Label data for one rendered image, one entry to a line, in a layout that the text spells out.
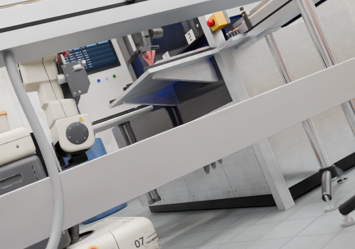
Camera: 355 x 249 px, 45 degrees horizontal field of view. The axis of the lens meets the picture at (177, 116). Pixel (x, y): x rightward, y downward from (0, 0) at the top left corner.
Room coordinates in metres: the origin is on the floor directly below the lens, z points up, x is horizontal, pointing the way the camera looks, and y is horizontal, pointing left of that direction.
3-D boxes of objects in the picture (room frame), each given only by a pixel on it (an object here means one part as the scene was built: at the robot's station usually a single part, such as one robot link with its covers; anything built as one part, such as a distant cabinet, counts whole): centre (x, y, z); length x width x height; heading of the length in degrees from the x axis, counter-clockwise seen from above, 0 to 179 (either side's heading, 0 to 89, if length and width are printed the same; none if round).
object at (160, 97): (2.62, 0.11, 0.80); 0.34 x 0.03 x 0.13; 117
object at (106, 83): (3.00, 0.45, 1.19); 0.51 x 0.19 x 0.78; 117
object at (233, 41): (2.12, -0.41, 0.87); 0.14 x 0.13 x 0.02; 117
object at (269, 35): (2.06, -0.56, 0.46); 0.09 x 0.09 x 0.77; 27
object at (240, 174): (3.30, -0.29, 0.44); 2.06 x 1.00 x 0.88; 27
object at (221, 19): (2.12, -0.37, 1.00); 0.08 x 0.07 x 0.07; 117
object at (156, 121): (3.09, 0.16, 0.73); 1.98 x 0.01 x 0.25; 27
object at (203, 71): (2.18, -0.11, 0.80); 0.34 x 0.03 x 0.13; 117
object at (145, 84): (2.41, -0.01, 0.87); 0.70 x 0.48 x 0.02; 27
